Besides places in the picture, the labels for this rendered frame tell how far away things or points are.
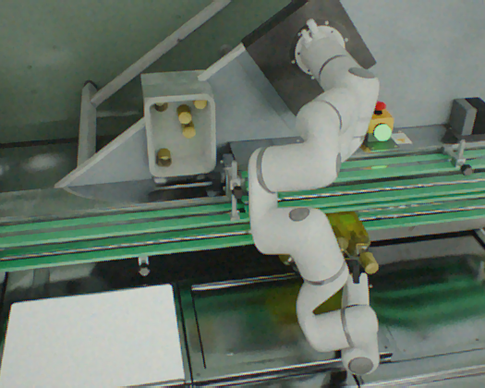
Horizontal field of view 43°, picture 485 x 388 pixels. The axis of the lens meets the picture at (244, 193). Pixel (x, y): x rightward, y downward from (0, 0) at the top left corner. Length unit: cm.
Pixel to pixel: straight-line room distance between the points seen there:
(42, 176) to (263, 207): 123
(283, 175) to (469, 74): 91
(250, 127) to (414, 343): 70
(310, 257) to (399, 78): 81
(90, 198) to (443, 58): 103
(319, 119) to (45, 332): 86
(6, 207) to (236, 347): 69
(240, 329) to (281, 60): 67
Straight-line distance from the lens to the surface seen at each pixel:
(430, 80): 182
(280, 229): 107
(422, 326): 164
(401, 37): 173
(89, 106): 218
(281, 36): 154
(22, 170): 228
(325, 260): 109
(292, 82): 160
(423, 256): 186
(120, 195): 167
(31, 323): 161
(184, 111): 157
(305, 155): 106
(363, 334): 123
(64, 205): 166
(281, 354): 147
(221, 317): 155
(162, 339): 150
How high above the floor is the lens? 223
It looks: 55 degrees down
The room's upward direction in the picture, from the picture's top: 160 degrees clockwise
